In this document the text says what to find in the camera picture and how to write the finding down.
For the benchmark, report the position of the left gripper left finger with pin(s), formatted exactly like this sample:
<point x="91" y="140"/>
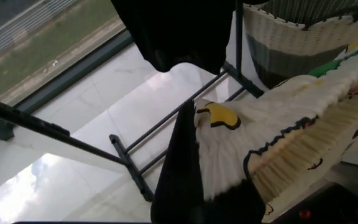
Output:
<point x="176" y="186"/>

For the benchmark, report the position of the cream printed garment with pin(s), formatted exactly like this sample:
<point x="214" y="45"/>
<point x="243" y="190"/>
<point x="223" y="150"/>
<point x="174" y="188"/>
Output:
<point x="275" y="124"/>

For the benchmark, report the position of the black clothes rack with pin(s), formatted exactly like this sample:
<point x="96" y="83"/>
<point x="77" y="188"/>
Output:
<point x="129" y="158"/>

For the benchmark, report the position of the black garment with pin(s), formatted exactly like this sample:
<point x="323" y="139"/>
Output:
<point x="182" y="31"/>

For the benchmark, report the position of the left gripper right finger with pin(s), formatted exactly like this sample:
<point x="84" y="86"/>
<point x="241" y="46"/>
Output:
<point x="235" y="205"/>

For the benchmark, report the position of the white laundry basket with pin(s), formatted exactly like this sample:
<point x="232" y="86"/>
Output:
<point x="291" y="40"/>

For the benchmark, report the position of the window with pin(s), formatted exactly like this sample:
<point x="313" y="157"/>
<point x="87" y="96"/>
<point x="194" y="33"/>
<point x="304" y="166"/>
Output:
<point x="26" y="46"/>

